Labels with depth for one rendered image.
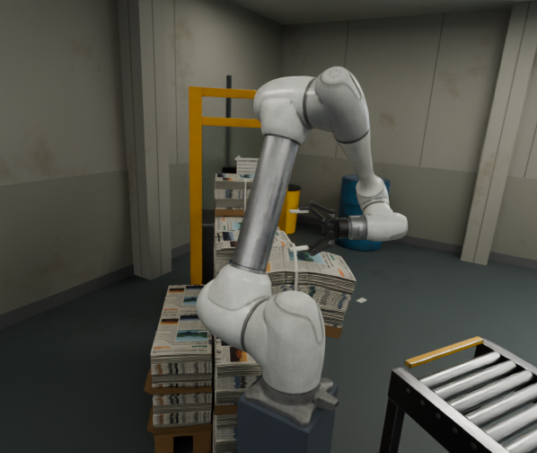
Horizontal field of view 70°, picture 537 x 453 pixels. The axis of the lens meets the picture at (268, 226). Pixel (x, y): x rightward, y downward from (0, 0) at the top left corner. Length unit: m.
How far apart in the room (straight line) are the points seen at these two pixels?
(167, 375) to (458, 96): 4.70
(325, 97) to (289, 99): 0.11
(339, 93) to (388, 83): 4.74
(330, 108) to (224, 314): 0.59
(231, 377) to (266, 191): 0.76
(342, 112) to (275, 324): 0.54
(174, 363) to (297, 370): 1.09
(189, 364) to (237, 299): 0.99
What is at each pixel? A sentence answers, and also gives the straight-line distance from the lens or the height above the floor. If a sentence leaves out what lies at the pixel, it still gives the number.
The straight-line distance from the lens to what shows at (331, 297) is 1.36.
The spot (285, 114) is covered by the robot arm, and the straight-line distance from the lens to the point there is 1.05.
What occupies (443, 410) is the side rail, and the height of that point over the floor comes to 0.80.
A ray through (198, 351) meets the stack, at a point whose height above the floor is 0.60.
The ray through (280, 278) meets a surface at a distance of 1.32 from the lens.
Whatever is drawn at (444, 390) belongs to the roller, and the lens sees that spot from 1.59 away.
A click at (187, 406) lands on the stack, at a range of 2.14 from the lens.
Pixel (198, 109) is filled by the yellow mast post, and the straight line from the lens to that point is 2.88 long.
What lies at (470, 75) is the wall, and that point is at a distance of 5.56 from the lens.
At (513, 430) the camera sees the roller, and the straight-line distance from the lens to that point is 1.57.
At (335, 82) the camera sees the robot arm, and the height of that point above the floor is 1.78.
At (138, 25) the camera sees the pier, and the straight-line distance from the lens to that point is 3.83.
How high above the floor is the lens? 1.71
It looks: 17 degrees down
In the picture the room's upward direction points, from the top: 3 degrees clockwise
